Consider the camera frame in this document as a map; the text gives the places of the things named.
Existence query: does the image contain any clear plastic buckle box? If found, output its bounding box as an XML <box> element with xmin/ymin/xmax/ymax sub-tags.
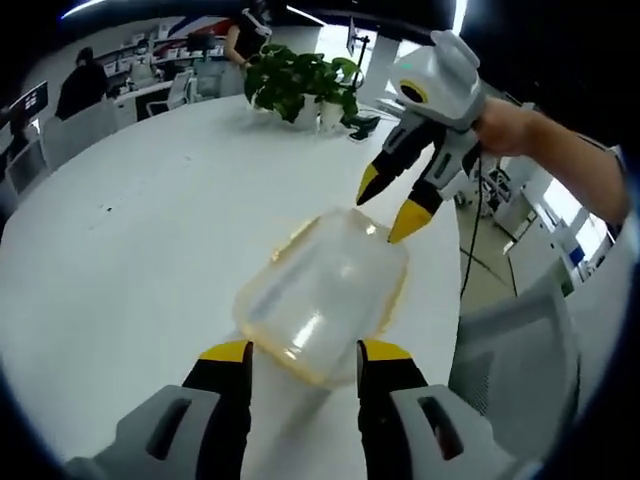
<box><xmin>233</xmin><ymin>207</ymin><xmax>411</xmax><ymax>389</ymax></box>

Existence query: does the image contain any grey mesh office chair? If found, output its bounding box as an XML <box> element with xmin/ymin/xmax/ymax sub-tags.
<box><xmin>447</xmin><ymin>289</ymin><xmax>584</xmax><ymax>451</ymax></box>

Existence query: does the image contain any person's right hand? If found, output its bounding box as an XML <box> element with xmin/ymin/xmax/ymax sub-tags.
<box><xmin>472</xmin><ymin>97</ymin><xmax>539</xmax><ymax>159</ymax></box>

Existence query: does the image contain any black computer monitor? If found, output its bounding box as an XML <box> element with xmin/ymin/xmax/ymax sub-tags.
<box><xmin>9</xmin><ymin>82</ymin><xmax>50</xmax><ymax>121</ymax></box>

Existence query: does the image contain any green leafy plant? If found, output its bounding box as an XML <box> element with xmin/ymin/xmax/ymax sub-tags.
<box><xmin>243</xmin><ymin>43</ymin><xmax>364</xmax><ymax>126</ymax></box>

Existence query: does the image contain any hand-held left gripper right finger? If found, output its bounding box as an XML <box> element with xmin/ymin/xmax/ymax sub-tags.
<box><xmin>355</xmin><ymin>338</ymin><xmax>534</xmax><ymax>480</ymax></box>

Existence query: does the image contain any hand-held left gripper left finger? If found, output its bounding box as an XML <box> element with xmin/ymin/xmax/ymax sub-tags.
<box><xmin>64</xmin><ymin>339</ymin><xmax>254</xmax><ymax>480</ymax></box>

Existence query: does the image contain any white plant pot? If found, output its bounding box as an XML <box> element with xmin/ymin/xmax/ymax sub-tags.
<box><xmin>319</xmin><ymin>99</ymin><xmax>346</xmax><ymax>132</ymax></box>
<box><xmin>294</xmin><ymin>93</ymin><xmax>321</xmax><ymax>126</ymax></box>

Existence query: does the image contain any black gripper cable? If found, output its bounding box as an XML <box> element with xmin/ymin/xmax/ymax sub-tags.
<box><xmin>458</xmin><ymin>149</ymin><xmax>494</xmax><ymax>306</ymax></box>

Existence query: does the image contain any black monitor stand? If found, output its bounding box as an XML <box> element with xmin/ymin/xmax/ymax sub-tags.
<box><xmin>347</xmin><ymin>34</ymin><xmax>382</xmax><ymax>142</ymax></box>

